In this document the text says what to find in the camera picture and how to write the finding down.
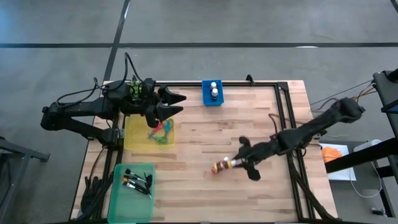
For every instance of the white paper sheet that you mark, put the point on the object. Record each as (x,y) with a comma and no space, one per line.
(342,174)

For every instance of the small black clip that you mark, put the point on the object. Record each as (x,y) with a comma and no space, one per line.
(249,79)

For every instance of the thin black paintbrush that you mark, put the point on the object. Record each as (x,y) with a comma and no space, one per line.
(136,188)

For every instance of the grey metal table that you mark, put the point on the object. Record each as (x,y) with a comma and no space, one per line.
(21,152)

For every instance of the wide-headed black paintbrush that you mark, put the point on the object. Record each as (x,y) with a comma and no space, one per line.
(149,180)

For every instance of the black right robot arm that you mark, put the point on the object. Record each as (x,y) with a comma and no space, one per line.
(311,127)

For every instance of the white flat device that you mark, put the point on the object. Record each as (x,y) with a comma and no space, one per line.
(365,145)

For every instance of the orange paint bottle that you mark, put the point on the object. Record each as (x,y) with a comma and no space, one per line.
(214,170)

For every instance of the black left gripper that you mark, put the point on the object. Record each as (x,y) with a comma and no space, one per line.
(149,105)

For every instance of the blue plastic bin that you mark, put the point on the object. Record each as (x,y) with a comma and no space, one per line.
(206,99)

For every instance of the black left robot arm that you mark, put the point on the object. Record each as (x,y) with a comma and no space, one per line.
(77,109)

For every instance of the orange cloth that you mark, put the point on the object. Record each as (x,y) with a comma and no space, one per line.
(331,154)

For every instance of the black paintbrush silver ferrule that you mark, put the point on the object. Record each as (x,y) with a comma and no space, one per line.
(135,175)

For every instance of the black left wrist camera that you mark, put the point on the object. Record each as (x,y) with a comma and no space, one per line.
(148,85)

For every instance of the black metal stand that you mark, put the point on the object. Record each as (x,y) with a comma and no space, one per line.
(360,155)

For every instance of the red paint bottle white cap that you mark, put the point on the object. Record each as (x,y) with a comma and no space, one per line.
(213,84)

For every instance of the yellow paint bottle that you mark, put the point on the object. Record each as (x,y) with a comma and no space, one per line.
(229,162)

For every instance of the green artificial plant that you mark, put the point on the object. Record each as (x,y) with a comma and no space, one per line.
(136,90)

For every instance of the yellow translucent plastic tray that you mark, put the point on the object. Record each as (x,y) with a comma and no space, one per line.
(136,137)

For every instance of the paintbrush with yellow ferrule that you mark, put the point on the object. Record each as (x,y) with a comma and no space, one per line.
(125,179)

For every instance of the small black gadget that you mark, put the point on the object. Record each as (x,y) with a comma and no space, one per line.
(377,212)

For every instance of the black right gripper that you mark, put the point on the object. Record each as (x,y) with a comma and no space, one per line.
(261,151)

